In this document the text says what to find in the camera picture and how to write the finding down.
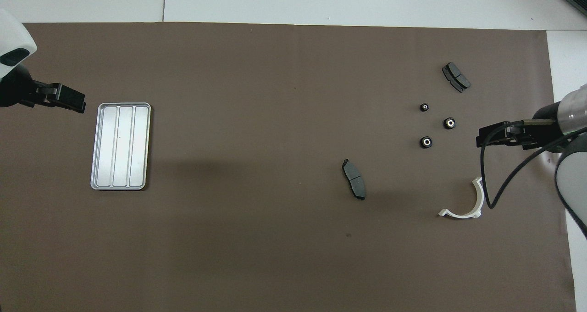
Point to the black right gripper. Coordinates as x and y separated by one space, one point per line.
550 137

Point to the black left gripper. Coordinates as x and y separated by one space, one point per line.
13 89

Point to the large black bearing gear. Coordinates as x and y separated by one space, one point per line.
426 142

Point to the small black bearing gear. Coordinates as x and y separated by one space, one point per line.
424 107

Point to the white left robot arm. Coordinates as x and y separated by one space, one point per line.
11 36

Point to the silver metal tray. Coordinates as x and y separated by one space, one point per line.
121 147

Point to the short dark brake pad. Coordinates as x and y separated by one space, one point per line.
456 76

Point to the long dark brake pad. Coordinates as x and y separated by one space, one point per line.
354 179

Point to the brown table mat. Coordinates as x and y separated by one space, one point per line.
275 119

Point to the white curved plastic bracket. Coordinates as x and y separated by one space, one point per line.
458 214

